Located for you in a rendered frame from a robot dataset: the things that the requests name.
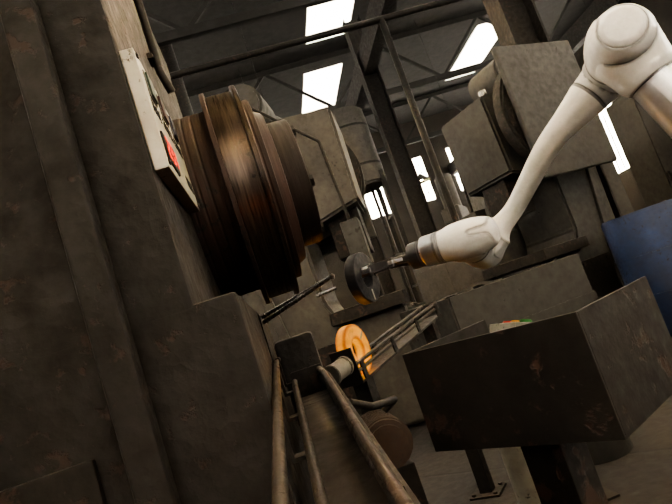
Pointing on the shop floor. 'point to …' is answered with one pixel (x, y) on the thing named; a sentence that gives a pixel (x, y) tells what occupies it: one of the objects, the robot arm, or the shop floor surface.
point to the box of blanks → (515, 297)
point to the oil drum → (645, 251)
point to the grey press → (506, 103)
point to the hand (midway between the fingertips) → (361, 273)
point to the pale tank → (357, 136)
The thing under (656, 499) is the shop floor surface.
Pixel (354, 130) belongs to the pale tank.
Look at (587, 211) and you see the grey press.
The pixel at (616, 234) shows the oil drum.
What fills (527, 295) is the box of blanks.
